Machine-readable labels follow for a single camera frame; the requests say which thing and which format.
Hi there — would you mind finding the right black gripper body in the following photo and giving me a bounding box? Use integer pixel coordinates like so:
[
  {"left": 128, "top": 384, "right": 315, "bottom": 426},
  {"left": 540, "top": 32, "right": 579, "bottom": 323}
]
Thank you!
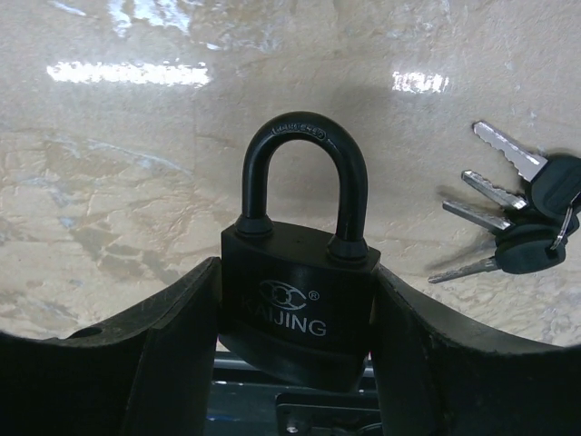
[{"left": 276, "top": 393, "right": 381, "bottom": 436}]

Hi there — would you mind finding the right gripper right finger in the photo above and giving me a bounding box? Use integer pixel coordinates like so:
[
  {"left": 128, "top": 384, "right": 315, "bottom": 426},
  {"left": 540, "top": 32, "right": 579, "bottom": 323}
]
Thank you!
[{"left": 371, "top": 267, "right": 580, "bottom": 435}]

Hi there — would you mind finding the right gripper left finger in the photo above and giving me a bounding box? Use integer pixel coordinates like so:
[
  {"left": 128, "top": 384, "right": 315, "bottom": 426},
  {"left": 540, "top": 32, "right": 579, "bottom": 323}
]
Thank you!
[{"left": 1, "top": 257, "right": 221, "bottom": 435}]

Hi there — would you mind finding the black handled key bunch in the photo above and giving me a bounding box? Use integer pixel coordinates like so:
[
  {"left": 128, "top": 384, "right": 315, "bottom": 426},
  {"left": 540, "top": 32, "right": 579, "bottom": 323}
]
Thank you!
[{"left": 428, "top": 121, "right": 580, "bottom": 283}]

